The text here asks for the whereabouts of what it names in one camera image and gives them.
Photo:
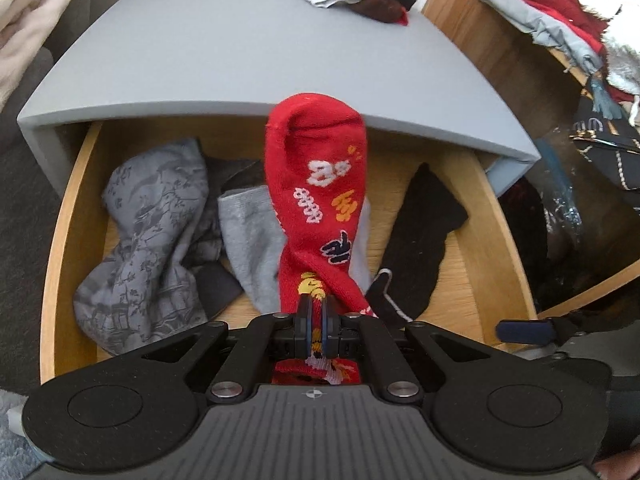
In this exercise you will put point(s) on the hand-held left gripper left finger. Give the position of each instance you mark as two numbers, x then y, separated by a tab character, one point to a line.
304	322

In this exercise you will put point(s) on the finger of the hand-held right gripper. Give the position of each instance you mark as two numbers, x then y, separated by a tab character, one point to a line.
522	332

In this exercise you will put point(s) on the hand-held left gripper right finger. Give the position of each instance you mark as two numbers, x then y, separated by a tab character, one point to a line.
330	322

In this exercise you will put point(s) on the grey nightstand drawer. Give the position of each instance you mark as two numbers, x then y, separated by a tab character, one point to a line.
472	260

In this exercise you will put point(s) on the grey sock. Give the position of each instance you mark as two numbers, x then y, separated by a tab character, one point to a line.
250	245

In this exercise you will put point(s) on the patterned grey underwear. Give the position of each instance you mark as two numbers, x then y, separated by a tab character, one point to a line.
145	240

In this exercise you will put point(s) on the brown sock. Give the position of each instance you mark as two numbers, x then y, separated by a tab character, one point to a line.
375	7

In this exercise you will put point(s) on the black garment pile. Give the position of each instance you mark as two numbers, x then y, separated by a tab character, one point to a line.
530	240

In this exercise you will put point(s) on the clear plastic bag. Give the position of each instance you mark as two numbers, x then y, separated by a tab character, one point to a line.
562	200

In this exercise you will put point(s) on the black bag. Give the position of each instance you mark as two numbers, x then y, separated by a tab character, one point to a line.
610	145

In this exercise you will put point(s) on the teal tassel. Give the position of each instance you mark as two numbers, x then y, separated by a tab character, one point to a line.
600	95

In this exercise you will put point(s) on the grey nightstand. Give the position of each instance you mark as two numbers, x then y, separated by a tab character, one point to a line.
225	50

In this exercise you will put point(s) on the dark grey bed base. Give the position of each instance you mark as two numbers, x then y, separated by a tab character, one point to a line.
22	220

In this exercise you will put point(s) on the light blue fluffy rug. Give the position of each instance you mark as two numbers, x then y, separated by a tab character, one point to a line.
15	430

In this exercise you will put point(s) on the grey garment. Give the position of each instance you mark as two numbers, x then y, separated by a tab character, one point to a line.
530	20

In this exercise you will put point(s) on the red garment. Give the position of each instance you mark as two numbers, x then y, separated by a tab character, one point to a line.
555	5

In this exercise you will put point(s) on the pink blanket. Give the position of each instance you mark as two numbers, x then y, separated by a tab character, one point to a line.
30	25

